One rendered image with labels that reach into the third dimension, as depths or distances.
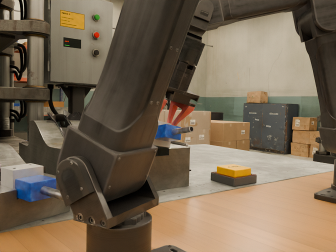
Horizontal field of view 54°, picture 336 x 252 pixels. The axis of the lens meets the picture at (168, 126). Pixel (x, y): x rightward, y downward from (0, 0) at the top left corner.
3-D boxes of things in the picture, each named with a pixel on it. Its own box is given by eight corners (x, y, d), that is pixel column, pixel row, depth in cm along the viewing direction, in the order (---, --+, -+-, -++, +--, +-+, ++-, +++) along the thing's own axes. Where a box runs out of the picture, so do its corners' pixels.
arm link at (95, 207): (54, 155, 29) (103, 162, 26) (116, 146, 37) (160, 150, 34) (54, 225, 29) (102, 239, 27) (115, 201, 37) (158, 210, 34)
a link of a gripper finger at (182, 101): (142, 121, 73) (157, 82, 71) (167, 126, 77) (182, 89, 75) (157, 133, 68) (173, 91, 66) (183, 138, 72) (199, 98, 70)
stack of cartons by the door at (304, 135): (336, 159, 667) (338, 118, 662) (328, 160, 647) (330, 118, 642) (298, 153, 735) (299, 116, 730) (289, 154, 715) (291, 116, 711)
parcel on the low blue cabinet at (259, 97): (268, 103, 785) (269, 91, 783) (259, 103, 765) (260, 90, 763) (254, 103, 818) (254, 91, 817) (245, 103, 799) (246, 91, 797)
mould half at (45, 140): (189, 186, 75) (190, 127, 74) (79, 203, 60) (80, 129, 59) (98, 156, 115) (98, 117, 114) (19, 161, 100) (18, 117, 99)
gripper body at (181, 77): (144, 84, 69) (156, 51, 68) (181, 95, 75) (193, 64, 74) (159, 93, 64) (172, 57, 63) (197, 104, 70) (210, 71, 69)
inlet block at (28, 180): (82, 212, 46) (82, 174, 46) (50, 221, 42) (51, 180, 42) (31, 195, 54) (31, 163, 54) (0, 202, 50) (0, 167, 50)
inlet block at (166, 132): (200, 144, 64) (201, 117, 65) (180, 141, 61) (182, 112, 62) (160, 148, 74) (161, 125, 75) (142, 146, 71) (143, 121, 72)
